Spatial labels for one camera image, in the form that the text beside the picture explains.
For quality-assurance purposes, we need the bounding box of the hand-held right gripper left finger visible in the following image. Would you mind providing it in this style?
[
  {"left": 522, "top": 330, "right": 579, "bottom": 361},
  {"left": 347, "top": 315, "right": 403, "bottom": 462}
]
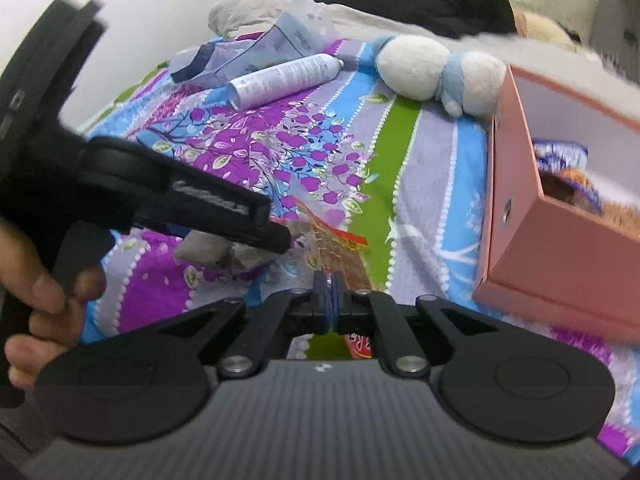
[{"left": 160, "top": 271, "right": 332, "bottom": 378}]

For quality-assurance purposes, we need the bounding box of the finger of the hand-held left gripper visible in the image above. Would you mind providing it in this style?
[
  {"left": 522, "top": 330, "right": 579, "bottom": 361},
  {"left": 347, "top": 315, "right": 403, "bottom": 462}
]
[{"left": 255, "top": 207, "right": 293, "bottom": 255}]

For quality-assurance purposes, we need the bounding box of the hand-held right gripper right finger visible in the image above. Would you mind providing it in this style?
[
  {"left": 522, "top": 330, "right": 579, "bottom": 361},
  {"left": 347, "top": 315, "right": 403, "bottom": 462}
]
[{"left": 331, "top": 271, "right": 501, "bottom": 378}]

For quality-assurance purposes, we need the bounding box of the red label clear snack packet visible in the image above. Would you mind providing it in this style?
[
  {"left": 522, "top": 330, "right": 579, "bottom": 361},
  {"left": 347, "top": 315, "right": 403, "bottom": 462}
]
[{"left": 295, "top": 199, "right": 375, "bottom": 361}]

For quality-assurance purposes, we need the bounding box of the silver snack packet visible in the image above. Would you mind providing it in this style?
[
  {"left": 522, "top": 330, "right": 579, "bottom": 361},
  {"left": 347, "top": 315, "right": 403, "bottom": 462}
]
[{"left": 174, "top": 220, "right": 277, "bottom": 270}]

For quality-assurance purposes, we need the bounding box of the pink cardboard box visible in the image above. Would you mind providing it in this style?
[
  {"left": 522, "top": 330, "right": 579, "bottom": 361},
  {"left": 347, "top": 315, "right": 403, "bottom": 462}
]
[{"left": 472, "top": 64, "right": 640, "bottom": 344}]

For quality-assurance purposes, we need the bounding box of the blue snack packet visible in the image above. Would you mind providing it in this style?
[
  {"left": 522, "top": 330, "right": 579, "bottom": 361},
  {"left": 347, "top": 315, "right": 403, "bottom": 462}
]
[{"left": 532, "top": 140, "right": 592, "bottom": 174}]

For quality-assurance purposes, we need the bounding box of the green clear snack packet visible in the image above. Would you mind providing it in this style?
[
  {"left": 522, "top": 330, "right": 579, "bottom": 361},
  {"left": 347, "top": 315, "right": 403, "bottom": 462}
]
[{"left": 570, "top": 167, "right": 640, "bottom": 235}]

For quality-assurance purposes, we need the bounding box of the person's left hand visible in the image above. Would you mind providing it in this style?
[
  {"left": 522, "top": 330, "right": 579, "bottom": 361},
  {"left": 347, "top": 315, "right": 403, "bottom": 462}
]
[{"left": 0, "top": 222, "right": 108, "bottom": 386}]

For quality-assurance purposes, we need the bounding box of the purple floral bed sheet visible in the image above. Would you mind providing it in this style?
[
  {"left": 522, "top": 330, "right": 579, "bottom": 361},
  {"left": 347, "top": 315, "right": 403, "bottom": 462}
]
[{"left": 75, "top": 35, "right": 640, "bottom": 461}]

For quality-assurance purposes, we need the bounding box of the white spray can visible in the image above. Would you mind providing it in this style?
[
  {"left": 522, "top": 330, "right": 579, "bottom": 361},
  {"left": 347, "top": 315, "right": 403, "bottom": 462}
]
[{"left": 227, "top": 53, "right": 345, "bottom": 110}]

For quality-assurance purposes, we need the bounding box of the clear printed plastic bag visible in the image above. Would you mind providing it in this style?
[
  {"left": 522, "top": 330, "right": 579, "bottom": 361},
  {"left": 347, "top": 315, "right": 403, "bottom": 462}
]
[{"left": 170, "top": 0, "right": 342, "bottom": 90}]

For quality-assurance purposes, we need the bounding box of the white and blue plush toy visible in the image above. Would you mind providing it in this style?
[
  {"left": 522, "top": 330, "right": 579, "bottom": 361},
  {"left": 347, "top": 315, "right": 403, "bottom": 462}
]
[{"left": 374, "top": 35, "right": 507, "bottom": 117}]

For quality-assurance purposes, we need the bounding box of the grey blanket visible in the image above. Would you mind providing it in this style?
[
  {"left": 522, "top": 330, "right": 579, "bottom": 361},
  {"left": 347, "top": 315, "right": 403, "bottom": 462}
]
[{"left": 207, "top": 0, "right": 601, "bottom": 63}]

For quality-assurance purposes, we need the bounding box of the black clothing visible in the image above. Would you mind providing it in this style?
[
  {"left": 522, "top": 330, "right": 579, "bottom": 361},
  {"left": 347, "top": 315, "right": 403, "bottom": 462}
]
[{"left": 310, "top": 0, "right": 519, "bottom": 41}]

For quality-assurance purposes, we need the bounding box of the beige pillow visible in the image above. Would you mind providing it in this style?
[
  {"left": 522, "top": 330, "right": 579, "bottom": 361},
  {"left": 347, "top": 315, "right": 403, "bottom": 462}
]
[{"left": 522, "top": 10, "right": 584, "bottom": 47}]

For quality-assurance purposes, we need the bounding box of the white cabinet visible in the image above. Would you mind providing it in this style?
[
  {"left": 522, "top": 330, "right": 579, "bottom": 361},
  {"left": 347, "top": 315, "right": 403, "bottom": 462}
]
[{"left": 595, "top": 0, "right": 640, "bottom": 63}]

